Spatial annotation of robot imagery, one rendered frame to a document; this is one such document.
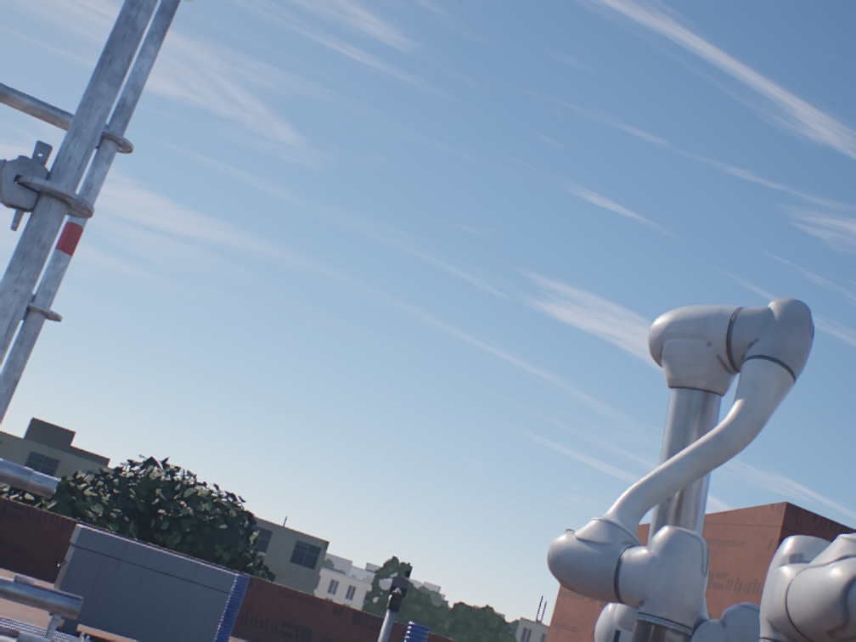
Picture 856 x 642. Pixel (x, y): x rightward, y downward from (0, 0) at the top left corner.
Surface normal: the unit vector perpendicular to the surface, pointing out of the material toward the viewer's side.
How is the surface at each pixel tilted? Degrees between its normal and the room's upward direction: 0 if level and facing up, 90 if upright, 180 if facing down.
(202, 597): 90
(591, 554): 73
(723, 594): 90
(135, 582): 90
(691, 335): 109
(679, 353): 105
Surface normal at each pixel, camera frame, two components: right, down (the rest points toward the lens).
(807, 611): -0.98, 0.15
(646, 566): -0.68, -0.44
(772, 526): -0.88, -0.37
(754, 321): -0.36, -0.67
